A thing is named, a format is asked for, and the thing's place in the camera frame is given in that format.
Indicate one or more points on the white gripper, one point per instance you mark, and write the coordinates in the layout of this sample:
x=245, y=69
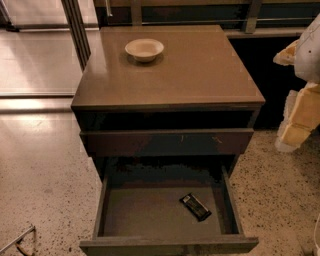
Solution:
x=309, y=57

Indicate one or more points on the black rxbar chocolate bar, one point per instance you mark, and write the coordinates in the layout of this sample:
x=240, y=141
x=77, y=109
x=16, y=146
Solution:
x=199, y=210

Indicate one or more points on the brown drawer cabinet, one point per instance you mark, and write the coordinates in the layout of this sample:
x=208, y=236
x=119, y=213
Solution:
x=197, y=82

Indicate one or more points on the open middle drawer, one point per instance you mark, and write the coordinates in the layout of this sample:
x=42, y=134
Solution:
x=139, y=214

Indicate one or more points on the closed top drawer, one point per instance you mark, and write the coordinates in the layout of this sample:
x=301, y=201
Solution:
x=185, y=142

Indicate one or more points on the white ceramic bowl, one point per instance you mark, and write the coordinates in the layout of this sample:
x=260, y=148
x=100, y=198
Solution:
x=144, y=50

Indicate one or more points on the metal railing frame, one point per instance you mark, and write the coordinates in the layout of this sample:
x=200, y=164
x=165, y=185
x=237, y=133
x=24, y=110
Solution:
x=243, y=15

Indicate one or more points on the metal door post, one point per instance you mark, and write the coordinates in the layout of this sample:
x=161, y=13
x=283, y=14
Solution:
x=77, y=29

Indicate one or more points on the metal frame on floor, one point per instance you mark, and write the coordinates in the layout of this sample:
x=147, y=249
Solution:
x=17, y=242

